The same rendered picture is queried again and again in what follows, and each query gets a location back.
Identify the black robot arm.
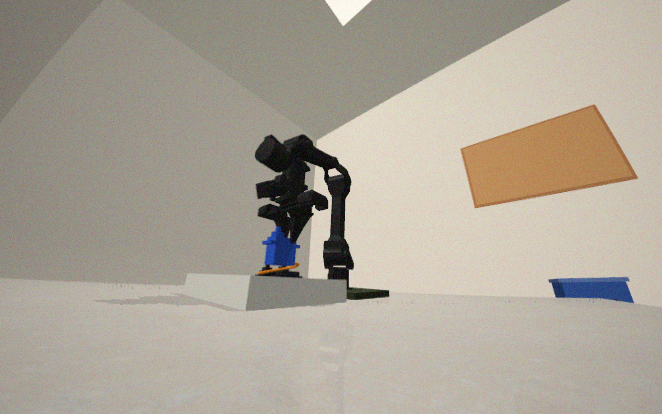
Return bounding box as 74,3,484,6
255,135,354,289

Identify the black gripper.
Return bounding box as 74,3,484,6
258,175,328,244

